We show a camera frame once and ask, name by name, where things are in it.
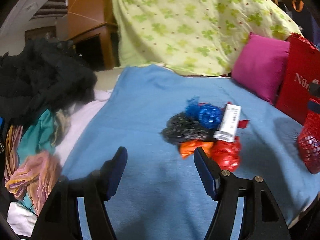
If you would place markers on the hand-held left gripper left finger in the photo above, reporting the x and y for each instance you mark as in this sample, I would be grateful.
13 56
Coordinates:
117 171

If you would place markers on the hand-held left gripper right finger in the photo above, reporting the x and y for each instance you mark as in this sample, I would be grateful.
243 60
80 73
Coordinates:
205 176

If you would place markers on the red plastic bag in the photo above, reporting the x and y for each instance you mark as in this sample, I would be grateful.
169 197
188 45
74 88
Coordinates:
226 155

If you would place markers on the orange plastic bag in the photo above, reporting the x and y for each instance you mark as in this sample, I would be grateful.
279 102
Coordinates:
190 148

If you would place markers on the white cardboard box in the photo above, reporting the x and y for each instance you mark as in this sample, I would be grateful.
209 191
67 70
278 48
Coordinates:
228 122

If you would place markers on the blue plastic bag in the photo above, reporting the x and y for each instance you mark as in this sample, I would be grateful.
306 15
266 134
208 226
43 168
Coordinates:
207 116

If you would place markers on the red plastic basket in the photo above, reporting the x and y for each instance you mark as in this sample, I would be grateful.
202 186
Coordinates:
311 142

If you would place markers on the white bed sheet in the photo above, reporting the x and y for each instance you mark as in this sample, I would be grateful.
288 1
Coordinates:
82 120

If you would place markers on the light blue blanket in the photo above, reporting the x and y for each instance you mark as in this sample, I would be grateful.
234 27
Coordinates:
150 117

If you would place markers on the tan cloth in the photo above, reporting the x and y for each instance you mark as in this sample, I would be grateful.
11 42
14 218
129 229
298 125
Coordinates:
62 125

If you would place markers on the pink striped scarf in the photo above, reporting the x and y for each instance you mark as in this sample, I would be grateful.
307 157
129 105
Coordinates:
42 172

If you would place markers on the teal cloth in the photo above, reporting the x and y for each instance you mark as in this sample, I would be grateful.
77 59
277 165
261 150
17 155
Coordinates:
37 135

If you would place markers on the white cloth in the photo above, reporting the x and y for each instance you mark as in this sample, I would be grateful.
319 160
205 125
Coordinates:
21 217

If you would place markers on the black cloth pile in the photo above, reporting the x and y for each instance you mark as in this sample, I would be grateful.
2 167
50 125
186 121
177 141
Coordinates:
45 80

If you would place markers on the magenta pillow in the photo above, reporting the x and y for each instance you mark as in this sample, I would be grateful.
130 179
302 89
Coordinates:
260 67

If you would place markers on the red paper bag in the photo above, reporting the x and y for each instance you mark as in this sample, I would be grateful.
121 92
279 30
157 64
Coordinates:
295 92

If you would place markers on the green clover print quilt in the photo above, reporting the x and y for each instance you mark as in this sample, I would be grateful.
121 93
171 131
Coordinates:
187 25

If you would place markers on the brown wooden cabinet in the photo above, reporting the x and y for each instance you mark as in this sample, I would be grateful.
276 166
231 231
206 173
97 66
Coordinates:
85 10

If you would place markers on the orange plastic loop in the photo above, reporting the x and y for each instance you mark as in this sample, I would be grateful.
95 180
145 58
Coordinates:
298 5

